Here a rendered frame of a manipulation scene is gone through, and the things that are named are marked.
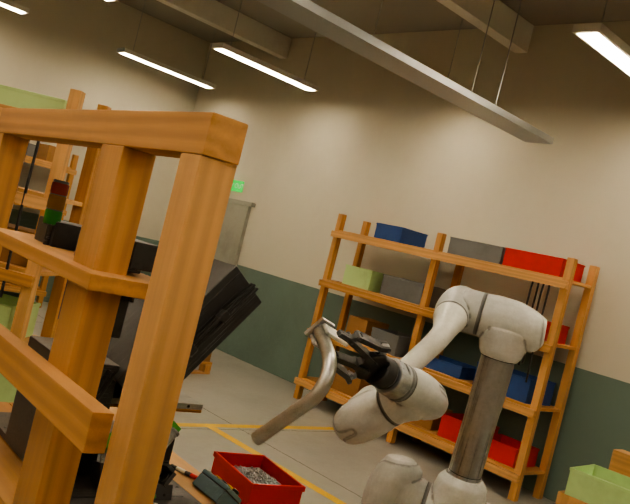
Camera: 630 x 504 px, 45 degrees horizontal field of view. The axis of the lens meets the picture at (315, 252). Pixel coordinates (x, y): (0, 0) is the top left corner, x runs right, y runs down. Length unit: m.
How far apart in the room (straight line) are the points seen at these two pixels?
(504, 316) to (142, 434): 1.13
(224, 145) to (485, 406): 1.17
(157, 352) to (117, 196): 0.48
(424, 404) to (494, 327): 0.54
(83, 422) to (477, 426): 1.17
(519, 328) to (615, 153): 5.65
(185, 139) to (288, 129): 9.26
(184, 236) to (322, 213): 8.43
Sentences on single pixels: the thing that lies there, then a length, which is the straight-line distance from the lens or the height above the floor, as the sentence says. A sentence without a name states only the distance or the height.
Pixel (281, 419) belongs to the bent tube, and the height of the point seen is 1.37.
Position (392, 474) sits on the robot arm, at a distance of 2.42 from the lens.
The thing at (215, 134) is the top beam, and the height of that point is 1.90.
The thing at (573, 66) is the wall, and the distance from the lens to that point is 8.38.
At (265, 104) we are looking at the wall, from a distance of 11.47.
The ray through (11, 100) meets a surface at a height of 2.15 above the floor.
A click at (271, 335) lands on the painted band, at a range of 10.33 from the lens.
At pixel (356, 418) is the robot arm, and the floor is 1.35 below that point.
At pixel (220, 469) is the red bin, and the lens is 2.86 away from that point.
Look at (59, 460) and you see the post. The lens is 2.05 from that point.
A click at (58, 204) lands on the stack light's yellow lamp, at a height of 1.66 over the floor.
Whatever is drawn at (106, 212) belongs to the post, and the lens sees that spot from 1.94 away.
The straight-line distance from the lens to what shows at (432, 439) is 7.69.
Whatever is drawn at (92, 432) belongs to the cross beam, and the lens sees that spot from 1.72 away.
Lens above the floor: 1.72
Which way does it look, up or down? level
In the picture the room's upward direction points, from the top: 14 degrees clockwise
